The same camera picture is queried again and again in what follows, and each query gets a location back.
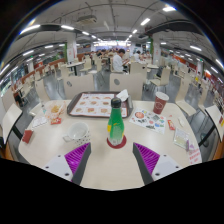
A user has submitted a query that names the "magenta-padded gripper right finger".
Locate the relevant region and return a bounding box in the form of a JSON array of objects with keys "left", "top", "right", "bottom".
[{"left": 132, "top": 142, "right": 184, "bottom": 186}]

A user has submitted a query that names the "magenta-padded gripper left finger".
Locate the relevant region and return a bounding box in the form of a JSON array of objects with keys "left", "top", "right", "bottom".
[{"left": 42, "top": 142, "right": 92, "bottom": 186}]

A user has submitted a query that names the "green drink bottle black cap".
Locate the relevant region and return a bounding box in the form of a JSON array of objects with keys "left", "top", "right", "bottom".
[{"left": 106, "top": 97, "right": 126, "bottom": 148}]

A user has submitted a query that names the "white polka-dot mug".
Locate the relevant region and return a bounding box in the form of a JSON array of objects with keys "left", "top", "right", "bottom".
[{"left": 62, "top": 121, "right": 92, "bottom": 147}]

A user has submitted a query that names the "flat round red coaster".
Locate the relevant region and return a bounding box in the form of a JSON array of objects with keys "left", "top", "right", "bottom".
[{"left": 106, "top": 134, "right": 128, "bottom": 150}]

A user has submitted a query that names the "colourful printed leaflet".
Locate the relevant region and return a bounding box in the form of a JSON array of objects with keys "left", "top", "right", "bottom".
[{"left": 128, "top": 108, "right": 167, "bottom": 135}]

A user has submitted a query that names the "clear plastic bag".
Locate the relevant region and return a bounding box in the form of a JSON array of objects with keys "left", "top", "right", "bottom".
[{"left": 172, "top": 127, "right": 191, "bottom": 152}]

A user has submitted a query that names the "red sauce sachet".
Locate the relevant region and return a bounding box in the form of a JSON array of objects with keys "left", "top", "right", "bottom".
[
  {"left": 166, "top": 119, "right": 176, "bottom": 131},
  {"left": 49, "top": 117, "right": 63, "bottom": 126}
]

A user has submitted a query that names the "white paper receipt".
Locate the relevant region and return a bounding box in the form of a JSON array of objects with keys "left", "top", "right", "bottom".
[{"left": 31, "top": 115, "right": 48, "bottom": 130}]

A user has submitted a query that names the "small red card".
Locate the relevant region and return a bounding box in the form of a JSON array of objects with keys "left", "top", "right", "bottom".
[{"left": 21, "top": 128, "right": 35, "bottom": 145}]

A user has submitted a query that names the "dark tray with menu paper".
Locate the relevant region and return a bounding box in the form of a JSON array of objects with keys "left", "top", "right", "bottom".
[{"left": 66, "top": 91, "right": 135, "bottom": 120}]

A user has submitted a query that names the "red paper cup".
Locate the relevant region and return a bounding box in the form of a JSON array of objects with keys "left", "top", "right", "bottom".
[{"left": 152, "top": 91, "right": 170, "bottom": 116}]

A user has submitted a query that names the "white napkin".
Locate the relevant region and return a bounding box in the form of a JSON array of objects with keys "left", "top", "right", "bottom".
[{"left": 115, "top": 88, "right": 131, "bottom": 102}]

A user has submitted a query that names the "beige side table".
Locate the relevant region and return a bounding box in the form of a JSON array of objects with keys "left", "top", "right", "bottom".
[{"left": 0, "top": 102, "right": 23, "bottom": 142}]

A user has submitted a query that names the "group of beige chairs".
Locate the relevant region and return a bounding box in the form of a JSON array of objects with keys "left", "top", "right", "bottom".
[{"left": 0, "top": 53, "right": 224, "bottom": 113}]

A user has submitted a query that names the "person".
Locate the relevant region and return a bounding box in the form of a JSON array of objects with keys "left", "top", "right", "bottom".
[
  {"left": 111, "top": 48, "right": 130, "bottom": 74},
  {"left": 132, "top": 49, "right": 143, "bottom": 63}
]

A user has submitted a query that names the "group of ceiling lights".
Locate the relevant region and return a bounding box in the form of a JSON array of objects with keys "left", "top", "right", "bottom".
[{"left": 0, "top": 4, "right": 224, "bottom": 84}]

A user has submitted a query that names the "ceiling air conditioner unit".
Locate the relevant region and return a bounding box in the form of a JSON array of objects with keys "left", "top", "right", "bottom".
[{"left": 76, "top": 14, "right": 98, "bottom": 25}]

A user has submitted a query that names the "beige table black pedestal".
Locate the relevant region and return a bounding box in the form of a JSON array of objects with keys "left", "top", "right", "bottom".
[{"left": 204, "top": 104, "right": 224, "bottom": 143}]

